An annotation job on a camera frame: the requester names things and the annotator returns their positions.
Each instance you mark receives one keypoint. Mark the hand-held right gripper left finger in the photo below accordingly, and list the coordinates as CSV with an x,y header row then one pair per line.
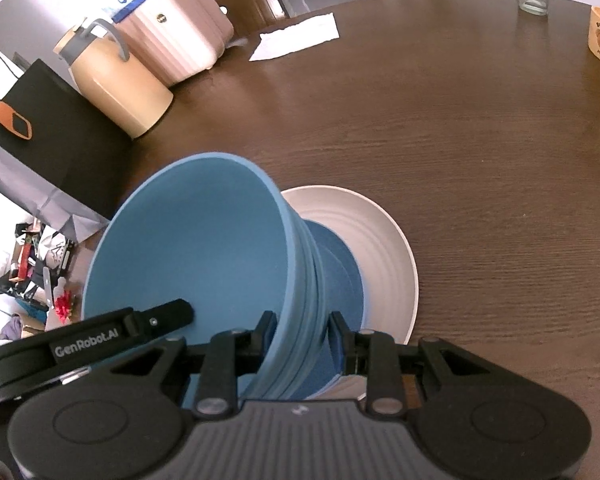
x,y
265,335

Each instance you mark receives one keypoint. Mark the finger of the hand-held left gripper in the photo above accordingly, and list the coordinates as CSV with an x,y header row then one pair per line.
x,y
165,316

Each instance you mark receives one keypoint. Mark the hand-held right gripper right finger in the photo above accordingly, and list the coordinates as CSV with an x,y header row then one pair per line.
x,y
336,350

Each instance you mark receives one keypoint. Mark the blue plate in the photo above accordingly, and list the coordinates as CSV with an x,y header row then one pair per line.
x,y
340,280

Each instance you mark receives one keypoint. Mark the cream plate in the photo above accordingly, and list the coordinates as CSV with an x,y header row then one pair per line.
x,y
385,260

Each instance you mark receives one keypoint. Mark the red ribbon bow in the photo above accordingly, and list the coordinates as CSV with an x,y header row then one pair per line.
x,y
64,305

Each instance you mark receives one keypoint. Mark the black paper bag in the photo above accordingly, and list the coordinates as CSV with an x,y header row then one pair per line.
x,y
55,150

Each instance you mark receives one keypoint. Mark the tan thermos jug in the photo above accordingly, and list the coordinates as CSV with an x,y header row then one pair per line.
x,y
115,85

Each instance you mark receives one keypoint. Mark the pink suitcase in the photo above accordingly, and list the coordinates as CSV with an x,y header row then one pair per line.
x,y
180,25

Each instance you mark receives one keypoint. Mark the white napkin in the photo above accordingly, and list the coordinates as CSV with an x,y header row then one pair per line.
x,y
300,35

